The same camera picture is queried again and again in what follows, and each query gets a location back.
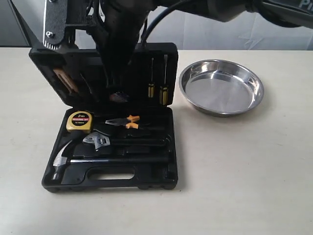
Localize yellow utility knife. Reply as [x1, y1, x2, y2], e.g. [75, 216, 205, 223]
[53, 68, 79, 95]

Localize black plastic tool case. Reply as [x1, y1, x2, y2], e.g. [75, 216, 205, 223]
[29, 43, 179, 192]

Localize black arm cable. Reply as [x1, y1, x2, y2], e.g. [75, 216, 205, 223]
[139, 6, 181, 49]

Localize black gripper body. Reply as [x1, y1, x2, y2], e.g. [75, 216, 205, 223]
[96, 0, 149, 88]

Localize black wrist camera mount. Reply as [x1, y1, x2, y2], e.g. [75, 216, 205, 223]
[43, 0, 95, 50]

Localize yellow black screwdriver right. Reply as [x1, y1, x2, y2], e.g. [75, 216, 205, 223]
[159, 54, 168, 106]

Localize yellow tape measure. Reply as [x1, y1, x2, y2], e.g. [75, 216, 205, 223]
[66, 111, 93, 133]

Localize black handled claw hammer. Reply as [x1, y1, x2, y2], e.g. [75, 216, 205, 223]
[51, 140, 170, 181]

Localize orange handled pliers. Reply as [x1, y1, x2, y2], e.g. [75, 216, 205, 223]
[104, 115, 151, 129]

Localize stainless steel round tray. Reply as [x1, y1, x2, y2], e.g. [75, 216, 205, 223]
[179, 59, 265, 117]

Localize silver adjustable wrench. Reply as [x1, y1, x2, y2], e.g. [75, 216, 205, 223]
[82, 132, 169, 152]

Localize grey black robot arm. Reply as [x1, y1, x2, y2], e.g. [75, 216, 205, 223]
[93, 0, 313, 87]

